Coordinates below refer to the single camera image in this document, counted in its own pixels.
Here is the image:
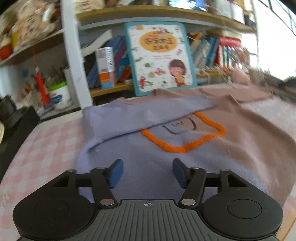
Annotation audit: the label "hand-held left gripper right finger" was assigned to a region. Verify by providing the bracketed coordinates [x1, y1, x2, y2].
[173, 158, 249, 209]

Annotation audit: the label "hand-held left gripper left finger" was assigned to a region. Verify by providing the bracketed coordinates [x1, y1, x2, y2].
[48, 159, 124, 209]

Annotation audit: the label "pink and purple sweater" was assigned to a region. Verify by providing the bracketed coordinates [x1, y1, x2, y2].
[75, 87, 296, 207]

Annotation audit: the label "pink plush toy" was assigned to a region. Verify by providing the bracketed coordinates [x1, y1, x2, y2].
[231, 70, 251, 85]

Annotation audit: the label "colourful bead trinkets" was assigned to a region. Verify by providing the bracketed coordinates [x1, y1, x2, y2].
[228, 45, 251, 70]

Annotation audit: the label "pink checkered tablecloth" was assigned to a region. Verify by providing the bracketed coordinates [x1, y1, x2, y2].
[0, 95, 296, 241]

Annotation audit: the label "row of leaning picture books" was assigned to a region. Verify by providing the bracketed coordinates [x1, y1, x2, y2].
[188, 32, 220, 76]

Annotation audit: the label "white can with green lid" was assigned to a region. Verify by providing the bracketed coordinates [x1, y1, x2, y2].
[47, 82, 72, 111]

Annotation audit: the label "white and orange carton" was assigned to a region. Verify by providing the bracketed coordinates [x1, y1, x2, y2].
[95, 47, 117, 89]

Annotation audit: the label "black box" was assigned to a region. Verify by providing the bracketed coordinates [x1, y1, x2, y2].
[0, 107, 41, 178]

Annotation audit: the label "hanging charm with red tassel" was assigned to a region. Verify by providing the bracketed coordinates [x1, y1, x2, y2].
[14, 0, 56, 105]

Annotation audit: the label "teal-bordered children's book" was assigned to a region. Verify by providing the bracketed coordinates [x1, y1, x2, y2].
[123, 22, 198, 97]

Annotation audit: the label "bunch of pens and pencils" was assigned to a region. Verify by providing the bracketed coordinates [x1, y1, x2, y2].
[46, 67, 68, 86]

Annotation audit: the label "thick white-paged book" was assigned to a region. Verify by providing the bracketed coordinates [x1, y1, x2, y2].
[80, 29, 114, 57]

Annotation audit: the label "wooden bookshelf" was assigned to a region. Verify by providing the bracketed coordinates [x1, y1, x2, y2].
[0, 0, 259, 112]

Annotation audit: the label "red round ornament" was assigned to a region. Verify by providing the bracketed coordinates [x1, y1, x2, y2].
[0, 44, 12, 60]

